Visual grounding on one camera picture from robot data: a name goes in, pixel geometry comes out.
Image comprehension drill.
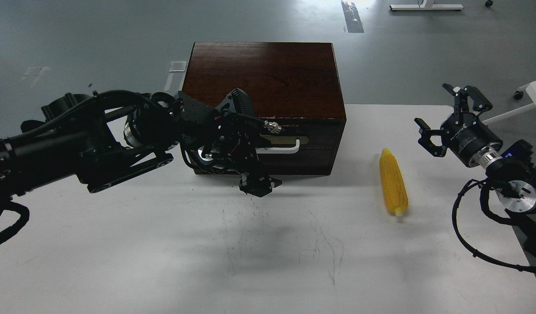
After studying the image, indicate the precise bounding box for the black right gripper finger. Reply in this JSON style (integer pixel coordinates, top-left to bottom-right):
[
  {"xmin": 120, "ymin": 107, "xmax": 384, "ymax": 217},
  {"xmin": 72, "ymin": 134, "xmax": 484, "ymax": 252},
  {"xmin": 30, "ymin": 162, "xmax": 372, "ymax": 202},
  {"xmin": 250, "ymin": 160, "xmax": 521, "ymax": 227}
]
[
  {"xmin": 414, "ymin": 118, "xmax": 447, "ymax": 157},
  {"xmin": 442, "ymin": 83, "xmax": 493, "ymax": 115}
]

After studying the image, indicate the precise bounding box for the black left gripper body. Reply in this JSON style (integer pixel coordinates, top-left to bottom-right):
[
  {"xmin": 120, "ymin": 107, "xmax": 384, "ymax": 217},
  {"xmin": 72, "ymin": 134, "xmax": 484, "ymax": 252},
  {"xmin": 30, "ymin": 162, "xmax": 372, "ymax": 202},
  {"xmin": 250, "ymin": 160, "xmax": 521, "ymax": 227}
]
[{"xmin": 181, "ymin": 88, "xmax": 268, "ymax": 175}]

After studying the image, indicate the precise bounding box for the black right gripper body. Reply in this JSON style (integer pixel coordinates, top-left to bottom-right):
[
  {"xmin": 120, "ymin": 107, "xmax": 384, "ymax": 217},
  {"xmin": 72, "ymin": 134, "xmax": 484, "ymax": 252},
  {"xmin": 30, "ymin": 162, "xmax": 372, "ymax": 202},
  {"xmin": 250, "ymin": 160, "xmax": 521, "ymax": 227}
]
[{"xmin": 440, "ymin": 113, "xmax": 503, "ymax": 168}]

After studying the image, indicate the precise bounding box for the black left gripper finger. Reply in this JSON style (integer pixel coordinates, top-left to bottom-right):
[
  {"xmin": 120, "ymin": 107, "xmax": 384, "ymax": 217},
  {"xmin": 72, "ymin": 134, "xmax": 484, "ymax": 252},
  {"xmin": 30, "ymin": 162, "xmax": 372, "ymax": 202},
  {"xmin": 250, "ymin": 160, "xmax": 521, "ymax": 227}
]
[{"xmin": 238, "ymin": 168, "xmax": 283, "ymax": 198}]

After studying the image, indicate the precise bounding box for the white drawer handle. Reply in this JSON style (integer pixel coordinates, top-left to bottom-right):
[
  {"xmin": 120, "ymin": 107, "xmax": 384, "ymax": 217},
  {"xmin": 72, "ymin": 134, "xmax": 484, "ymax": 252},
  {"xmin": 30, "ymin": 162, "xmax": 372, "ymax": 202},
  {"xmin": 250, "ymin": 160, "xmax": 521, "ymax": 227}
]
[{"xmin": 256, "ymin": 137, "xmax": 301, "ymax": 154}]

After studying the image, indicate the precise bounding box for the yellow corn cob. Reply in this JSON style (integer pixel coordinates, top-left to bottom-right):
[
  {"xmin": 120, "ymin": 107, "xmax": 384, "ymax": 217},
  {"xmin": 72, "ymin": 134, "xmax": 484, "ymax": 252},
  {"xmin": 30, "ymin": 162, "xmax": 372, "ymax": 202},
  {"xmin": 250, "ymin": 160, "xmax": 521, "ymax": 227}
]
[{"xmin": 379, "ymin": 147, "xmax": 409, "ymax": 217}]

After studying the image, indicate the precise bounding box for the dark wooden drawer front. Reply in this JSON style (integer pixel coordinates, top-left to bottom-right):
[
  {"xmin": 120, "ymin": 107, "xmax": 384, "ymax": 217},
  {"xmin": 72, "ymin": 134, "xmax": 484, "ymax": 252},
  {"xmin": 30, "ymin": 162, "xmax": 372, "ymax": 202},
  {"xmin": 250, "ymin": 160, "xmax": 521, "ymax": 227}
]
[{"xmin": 260, "ymin": 123, "xmax": 345, "ymax": 150}]

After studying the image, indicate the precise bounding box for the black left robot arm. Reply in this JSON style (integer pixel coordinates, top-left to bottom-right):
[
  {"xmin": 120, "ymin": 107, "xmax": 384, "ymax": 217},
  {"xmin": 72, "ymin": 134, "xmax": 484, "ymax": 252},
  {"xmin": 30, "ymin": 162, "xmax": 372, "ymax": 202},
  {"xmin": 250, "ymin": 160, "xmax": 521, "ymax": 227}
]
[{"xmin": 0, "ymin": 88, "xmax": 282, "ymax": 245}]

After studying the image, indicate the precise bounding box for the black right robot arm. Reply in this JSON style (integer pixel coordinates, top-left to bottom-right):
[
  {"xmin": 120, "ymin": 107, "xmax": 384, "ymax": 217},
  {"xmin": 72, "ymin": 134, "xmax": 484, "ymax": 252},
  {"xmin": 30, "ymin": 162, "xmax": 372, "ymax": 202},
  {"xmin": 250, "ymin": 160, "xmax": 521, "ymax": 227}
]
[{"xmin": 414, "ymin": 83, "xmax": 536, "ymax": 274}]

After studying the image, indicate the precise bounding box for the dark wooden drawer cabinet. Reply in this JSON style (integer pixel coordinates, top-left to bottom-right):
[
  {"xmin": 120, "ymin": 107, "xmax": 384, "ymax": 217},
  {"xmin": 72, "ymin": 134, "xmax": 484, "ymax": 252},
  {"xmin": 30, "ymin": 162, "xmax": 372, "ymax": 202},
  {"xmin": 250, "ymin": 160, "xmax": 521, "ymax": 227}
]
[{"xmin": 181, "ymin": 42, "xmax": 346, "ymax": 176}]

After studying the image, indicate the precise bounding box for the white desk foot bar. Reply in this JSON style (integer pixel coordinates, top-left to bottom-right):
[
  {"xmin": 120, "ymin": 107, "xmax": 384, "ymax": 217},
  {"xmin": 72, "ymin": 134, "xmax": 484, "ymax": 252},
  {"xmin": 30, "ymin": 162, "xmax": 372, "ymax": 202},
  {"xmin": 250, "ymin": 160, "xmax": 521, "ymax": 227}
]
[{"xmin": 389, "ymin": 0, "xmax": 464, "ymax": 12}]

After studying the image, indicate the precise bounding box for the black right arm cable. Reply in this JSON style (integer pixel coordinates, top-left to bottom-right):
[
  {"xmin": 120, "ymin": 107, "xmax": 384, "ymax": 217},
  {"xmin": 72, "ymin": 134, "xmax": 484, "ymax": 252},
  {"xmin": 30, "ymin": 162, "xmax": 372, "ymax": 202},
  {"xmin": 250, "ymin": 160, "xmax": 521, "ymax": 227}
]
[{"xmin": 452, "ymin": 179, "xmax": 536, "ymax": 275}]

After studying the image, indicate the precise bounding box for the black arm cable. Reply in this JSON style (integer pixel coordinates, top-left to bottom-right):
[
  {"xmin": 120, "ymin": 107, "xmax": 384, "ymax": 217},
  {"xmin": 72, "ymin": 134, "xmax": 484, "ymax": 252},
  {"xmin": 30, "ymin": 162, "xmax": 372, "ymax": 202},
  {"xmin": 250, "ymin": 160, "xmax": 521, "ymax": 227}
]
[
  {"xmin": 452, "ymin": 179, "xmax": 536, "ymax": 275},
  {"xmin": 0, "ymin": 201, "xmax": 30, "ymax": 253}
]

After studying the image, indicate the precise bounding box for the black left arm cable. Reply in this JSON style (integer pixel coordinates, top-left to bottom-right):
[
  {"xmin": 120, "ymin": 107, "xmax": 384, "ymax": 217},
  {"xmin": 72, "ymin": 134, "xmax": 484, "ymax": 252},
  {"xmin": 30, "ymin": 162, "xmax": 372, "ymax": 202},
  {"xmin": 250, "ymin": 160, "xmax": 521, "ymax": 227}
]
[{"xmin": 0, "ymin": 201, "xmax": 30, "ymax": 253}]

